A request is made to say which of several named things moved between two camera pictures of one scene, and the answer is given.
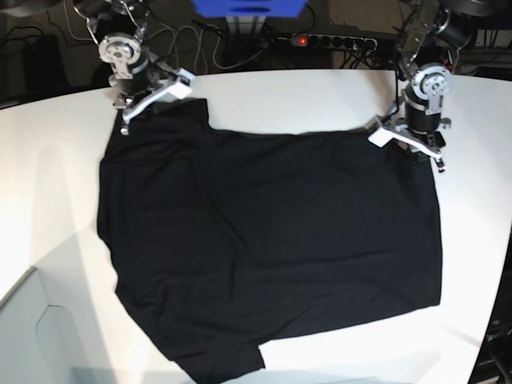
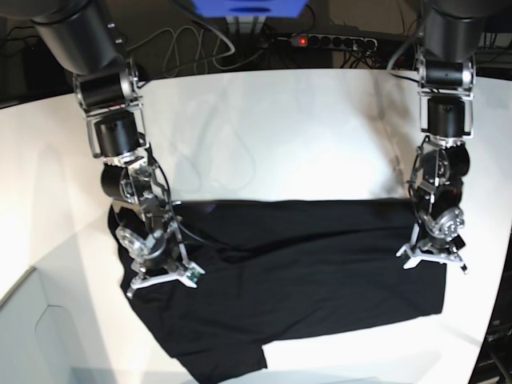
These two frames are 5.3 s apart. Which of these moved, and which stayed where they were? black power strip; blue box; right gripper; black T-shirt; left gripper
Moved: black T-shirt; left gripper; right gripper
Stayed: black power strip; blue box
